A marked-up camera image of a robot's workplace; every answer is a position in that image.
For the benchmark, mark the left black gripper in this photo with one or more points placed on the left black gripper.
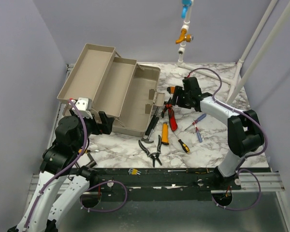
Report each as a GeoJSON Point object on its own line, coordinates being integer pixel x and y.
{"type": "Point", "coordinates": [104, 127]}

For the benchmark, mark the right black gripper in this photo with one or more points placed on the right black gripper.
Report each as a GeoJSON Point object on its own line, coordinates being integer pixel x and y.
{"type": "Point", "coordinates": [179, 91]}

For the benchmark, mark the red black utility knife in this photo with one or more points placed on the red black utility knife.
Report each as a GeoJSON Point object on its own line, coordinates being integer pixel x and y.
{"type": "Point", "coordinates": [172, 120]}

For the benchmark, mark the taupe plastic tool box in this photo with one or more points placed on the taupe plastic tool box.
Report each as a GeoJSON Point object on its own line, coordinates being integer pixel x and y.
{"type": "Point", "coordinates": [121, 87]}

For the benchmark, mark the black handled claw hammer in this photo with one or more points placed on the black handled claw hammer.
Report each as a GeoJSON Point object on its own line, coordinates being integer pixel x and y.
{"type": "Point", "coordinates": [151, 126]}

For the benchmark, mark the yellow black screwdriver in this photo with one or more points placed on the yellow black screwdriver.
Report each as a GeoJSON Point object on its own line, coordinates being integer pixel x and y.
{"type": "Point", "coordinates": [183, 145]}

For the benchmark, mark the orange black utility knife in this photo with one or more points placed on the orange black utility knife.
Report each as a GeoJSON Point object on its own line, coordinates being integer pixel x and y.
{"type": "Point", "coordinates": [164, 137]}

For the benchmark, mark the orange black needle-nose pliers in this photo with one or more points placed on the orange black needle-nose pliers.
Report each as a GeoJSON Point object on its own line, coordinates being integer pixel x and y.
{"type": "Point", "coordinates": [168, 107]}

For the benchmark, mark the small blue clear screwdriver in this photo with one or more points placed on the small blue clear screwdriver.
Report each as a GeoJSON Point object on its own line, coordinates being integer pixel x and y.
{"type": "Point", "coordinates": [198, 135]}

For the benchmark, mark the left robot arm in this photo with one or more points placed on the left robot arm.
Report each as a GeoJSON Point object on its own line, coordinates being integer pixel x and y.
{"type": "Point", "coordinates": [46, 209]}

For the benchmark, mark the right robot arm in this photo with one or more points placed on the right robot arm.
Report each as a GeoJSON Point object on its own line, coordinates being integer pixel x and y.
{"type": "Point", "coordinates": [244, 132]}

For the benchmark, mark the black orange hex key set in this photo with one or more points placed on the black orange hex key set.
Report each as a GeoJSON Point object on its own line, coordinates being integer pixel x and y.
{"type": "Point", "coordinates": [170, 90]}

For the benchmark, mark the yellow hex key set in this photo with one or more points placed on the yellow hex key set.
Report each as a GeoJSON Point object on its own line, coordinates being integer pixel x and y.
{"type": "Point", "coordinates": [133, 171]}

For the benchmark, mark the orange brass faucet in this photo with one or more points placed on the orange brass faucet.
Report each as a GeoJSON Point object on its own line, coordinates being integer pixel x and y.
{"type": "Point", "coordinates": [184, 37]}

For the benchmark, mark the long black screwdriver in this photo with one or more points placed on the long black screwdriver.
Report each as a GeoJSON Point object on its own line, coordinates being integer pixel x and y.
{"type": "Point", "coordinates": [192, 170]}

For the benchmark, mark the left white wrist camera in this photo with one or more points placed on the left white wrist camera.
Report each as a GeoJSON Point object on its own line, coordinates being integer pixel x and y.
{"type": "Point", "coordinates": [84, 106]}

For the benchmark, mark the small orange handled screwdriver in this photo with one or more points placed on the small orange handled screwdriver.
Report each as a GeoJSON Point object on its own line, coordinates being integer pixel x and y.
{"type": "Point", "coordinates": [90, 151]}

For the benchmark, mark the black metal l bracket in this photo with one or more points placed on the black metal l bracket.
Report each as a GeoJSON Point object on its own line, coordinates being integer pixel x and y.
{"type": "Point", "coordinates": [85, 160]}

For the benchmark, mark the white pvc pipe frame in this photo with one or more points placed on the white pvc pipe frame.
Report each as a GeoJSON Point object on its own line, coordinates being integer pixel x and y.
{"type": "Point", "coordinates": [235, 30]}

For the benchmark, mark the black mounting rail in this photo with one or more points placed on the black mounting rail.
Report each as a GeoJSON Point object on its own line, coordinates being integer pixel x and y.
{"type": "Point", "coordinates": [152, 185]}

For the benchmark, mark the aluminium extrusion frame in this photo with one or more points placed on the aluminium extrusion frame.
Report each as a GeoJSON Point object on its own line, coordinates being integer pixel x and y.
{"type": "Point", "coordinates": [55, 115]}

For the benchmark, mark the blue valve handle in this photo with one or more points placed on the blue valve handle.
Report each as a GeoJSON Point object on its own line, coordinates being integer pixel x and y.
{"type": "Point", "coordinates": [186, 4]}

